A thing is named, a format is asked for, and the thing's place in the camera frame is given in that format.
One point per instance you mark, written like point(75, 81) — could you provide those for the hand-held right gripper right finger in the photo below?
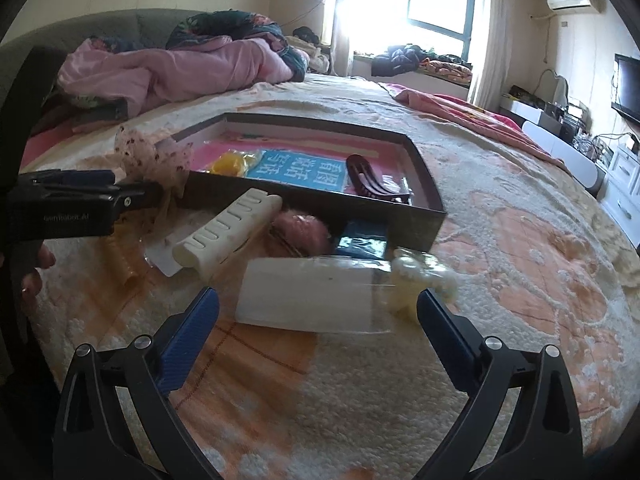
point(445, 327)

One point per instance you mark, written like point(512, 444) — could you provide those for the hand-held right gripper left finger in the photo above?
point(192, 332)

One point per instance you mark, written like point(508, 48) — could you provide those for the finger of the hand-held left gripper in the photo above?
point(137, 196)
point(82, 178)

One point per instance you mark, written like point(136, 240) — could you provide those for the floral fabric scrunchie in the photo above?
point(145, 155)

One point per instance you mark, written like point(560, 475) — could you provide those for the white card bag green bead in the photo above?
point(162, 257)

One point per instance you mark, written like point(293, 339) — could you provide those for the white claw hair clip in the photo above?
point(225, 232)

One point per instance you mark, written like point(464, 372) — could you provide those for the white earring card bag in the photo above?
point(300, 295)

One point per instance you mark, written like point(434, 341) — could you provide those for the dark tray pink interior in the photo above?
point(390, 225)

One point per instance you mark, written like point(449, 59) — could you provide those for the blue item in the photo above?
point(360, 247)

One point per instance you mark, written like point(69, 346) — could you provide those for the pink fluffy hair clip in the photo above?
point(300, 227)

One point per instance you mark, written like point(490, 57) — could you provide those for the person's left hand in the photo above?
point(32, 287)

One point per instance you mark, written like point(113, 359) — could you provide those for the pink quilt with floral cover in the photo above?
point(200, 65)

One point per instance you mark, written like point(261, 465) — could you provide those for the grey-green padded headboard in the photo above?
point(100, 22)

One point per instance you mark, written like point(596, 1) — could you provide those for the dark red hair clip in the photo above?
point(370, 180)

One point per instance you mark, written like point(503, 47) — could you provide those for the pink blanket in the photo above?
point(475, 120)

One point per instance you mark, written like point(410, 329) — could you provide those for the white bed footboard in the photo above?
point(565, 155)

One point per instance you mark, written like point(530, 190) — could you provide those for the white drawer cabinet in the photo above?
point(622, 190)

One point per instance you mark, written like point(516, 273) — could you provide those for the white dressing desk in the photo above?
point(525, 110)

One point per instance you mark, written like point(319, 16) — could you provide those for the black garment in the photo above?
point(306, 34)

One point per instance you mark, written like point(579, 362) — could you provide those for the colourful folded cloth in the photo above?
point(447, 67)

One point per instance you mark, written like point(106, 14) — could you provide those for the vanity mirror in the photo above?
point(555, 85)

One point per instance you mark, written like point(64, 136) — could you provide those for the sheer white curtain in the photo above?
point(342, 20)

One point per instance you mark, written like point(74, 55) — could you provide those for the dark jacket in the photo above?
point(400, 57)

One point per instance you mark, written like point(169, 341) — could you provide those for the cream curtain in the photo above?
point(487, 35)

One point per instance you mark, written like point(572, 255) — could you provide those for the black television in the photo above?
point(627, 87)

